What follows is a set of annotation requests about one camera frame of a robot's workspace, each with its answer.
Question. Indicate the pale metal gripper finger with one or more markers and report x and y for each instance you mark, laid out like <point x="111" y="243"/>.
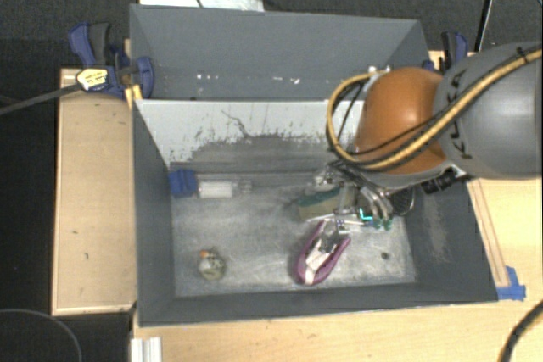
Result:
<point x="342" y="234"/>
<point x="327" y="239"/>

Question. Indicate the purple and white curved object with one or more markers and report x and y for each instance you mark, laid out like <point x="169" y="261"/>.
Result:
<point x="306" y="267"/>

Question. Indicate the green and yellow sponge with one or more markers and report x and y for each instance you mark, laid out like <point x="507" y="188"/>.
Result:
<point x="316" y="204"/>

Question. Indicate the grey metal bin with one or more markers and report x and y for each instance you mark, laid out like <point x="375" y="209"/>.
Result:
<point x="237" y="224"/>

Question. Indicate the small grey toy animal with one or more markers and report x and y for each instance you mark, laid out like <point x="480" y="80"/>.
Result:
<point x="211" y="265"/>

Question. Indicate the clear bottle with blue cap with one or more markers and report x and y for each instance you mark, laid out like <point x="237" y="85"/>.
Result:
<point x="203" y="187"/>

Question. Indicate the black cylinder on white bracket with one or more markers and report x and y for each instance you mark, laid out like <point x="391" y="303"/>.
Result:
<point x="404" y="202"/>

